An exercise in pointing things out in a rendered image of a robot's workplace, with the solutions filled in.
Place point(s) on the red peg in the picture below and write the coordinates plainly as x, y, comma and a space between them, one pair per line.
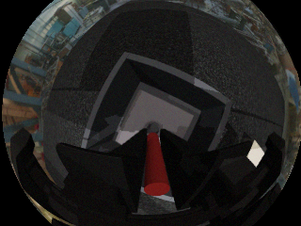
155, 181

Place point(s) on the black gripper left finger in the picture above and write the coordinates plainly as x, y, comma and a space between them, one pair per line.
122, 167

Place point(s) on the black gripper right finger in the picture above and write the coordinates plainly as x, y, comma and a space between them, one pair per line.
190, 168

